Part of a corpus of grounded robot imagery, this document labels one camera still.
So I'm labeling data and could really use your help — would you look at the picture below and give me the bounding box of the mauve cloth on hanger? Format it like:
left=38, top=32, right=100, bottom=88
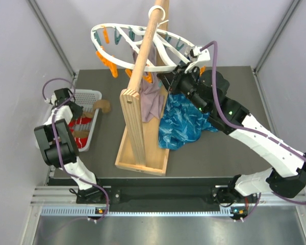
left=131, top=42, right=164, bottom=123

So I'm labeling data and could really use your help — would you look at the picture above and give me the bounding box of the white oval clip hanger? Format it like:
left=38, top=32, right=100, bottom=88
left=90, top=4, right=211, bottom=78

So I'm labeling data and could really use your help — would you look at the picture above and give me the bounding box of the wooden drying rack stand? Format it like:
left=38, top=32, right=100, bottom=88
left=115, top=1, right=169, bottom=176

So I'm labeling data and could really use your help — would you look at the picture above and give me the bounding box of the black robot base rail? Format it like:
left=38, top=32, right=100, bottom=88
left=48, top=177, right=258, bottom=213

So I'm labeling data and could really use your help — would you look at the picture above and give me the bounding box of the white perforated plastic basket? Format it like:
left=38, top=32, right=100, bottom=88
left=68, top=89, right=102, bottom=152

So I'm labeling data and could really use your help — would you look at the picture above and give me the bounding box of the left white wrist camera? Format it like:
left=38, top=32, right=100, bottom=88
left=45, top=88, right=75, bottom=109

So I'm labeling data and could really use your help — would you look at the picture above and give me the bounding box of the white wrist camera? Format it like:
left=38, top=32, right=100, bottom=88
left=45, top=88, right=75, bottom=109
left=185, top=46, right=211, bottom=73

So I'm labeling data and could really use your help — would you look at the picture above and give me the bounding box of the brown sock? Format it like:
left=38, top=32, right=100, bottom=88
left=72, top=100, right=111, bottom=138

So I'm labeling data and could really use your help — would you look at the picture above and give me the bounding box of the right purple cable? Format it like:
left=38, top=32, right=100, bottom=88
left=201, top=40, right=306, bottom=223

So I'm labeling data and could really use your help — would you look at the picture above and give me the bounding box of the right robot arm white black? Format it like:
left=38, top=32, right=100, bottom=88
left=157, top=66, right=306, bottom=203

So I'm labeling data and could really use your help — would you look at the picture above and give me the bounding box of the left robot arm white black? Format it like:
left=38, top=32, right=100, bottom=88
left=34, top=88, right=106, bottom=204

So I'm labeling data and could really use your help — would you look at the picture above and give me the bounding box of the red santa christmas sock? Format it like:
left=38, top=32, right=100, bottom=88
left=68, top=117, right=92, bottom=150

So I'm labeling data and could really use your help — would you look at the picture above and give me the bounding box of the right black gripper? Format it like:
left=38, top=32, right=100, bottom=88
left=159, top=62, right=209, bottom=115

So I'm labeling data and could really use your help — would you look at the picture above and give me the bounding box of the grey slotted cable duct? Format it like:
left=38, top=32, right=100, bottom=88
left=40, top=206, right=235, bottom=217

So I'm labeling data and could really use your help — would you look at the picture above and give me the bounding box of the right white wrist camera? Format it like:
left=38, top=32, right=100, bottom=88
left=185, top=46, right=211, bottom=73

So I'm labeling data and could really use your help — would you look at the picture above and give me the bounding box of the blue patterned cloth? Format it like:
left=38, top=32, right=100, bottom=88
left=158, top=94, right=218, bottom=151

